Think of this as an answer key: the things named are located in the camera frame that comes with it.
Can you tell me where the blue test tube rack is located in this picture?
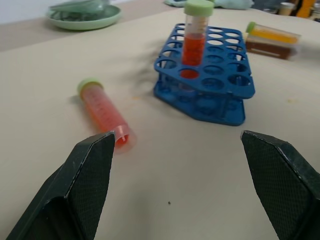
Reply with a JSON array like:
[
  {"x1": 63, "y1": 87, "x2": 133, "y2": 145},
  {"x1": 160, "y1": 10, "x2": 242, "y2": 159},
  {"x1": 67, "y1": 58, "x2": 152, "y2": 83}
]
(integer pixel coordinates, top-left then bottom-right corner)
[{"x1": 152, "y1": 23, "x2": 256, "y2": 127}]

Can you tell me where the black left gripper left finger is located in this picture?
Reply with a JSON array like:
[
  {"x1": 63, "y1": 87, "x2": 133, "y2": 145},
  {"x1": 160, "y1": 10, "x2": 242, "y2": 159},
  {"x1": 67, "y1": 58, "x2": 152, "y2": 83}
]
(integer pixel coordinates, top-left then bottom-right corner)
[{"x1": 5, "y1": 131, "x2": 116, "y2": 240}]

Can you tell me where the green plate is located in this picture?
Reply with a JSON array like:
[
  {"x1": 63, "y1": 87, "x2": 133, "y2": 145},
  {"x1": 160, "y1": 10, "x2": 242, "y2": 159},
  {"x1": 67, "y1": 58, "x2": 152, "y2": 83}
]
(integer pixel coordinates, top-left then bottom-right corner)
[{"x1": 45, "y1": 4, "x2": 123, "y2": 32}]

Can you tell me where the brown liquid tube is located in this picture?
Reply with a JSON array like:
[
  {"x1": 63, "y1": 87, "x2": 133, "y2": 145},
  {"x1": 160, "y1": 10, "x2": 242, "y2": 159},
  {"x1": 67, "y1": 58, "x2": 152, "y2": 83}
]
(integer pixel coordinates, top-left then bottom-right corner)
[{"x1": 241, "y1": 31, "x2": 299, "y2": 61}]

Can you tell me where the red-filled tube with green cap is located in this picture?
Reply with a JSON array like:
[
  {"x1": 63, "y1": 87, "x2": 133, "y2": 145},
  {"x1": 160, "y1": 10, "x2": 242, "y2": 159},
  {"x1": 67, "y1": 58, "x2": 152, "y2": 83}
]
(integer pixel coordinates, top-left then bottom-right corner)
[
  {"x1": 77, "y1": 77, "x2": 138, "y2": 155},
  {"x1": 179, "y1": 0, "x2": 215, "y2": 79}
]

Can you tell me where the paper cup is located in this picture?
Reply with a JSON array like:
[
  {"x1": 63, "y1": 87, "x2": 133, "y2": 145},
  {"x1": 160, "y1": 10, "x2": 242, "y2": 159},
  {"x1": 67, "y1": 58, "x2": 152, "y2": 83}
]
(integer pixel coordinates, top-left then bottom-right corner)
[{"x1": 277, "y1": 2, "x2": 296, "y2": 16}]

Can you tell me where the yellow-filled tube with green cap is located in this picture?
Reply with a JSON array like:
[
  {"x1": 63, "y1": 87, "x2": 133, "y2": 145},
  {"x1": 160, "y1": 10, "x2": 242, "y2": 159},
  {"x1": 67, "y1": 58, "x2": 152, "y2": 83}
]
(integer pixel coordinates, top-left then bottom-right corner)
[{"x1": 245, "y1": 21, "x2": 302, "y2": 45}]

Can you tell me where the orange container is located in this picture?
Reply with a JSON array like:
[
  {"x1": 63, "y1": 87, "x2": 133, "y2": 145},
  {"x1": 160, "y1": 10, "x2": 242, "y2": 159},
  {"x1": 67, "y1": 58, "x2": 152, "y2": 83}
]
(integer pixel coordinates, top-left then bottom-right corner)
[{"x1": 295, "y1": 0, "x2": 316, "y2": 18}]

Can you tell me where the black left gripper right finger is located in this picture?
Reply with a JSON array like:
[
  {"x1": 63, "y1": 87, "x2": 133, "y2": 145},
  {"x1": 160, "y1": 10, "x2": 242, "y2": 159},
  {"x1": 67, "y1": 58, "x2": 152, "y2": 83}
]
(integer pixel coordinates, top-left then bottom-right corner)
[{"x1": 240, "y1": 130, "x2": 320, "y2": 240}]

